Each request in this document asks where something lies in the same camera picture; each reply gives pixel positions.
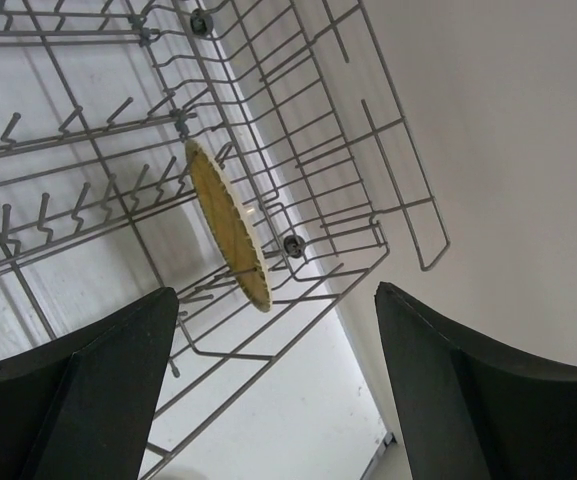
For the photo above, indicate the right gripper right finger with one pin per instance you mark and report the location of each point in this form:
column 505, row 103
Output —
column 472, row 407

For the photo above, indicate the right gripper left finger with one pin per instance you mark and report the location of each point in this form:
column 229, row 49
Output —
column 82, row 406

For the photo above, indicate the yellow woven plate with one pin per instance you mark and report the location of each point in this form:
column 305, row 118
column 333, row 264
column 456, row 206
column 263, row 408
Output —
column 230, row 225

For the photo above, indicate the grey wire dish rack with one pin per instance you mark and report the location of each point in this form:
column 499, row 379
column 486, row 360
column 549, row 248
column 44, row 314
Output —
column 296, row 103

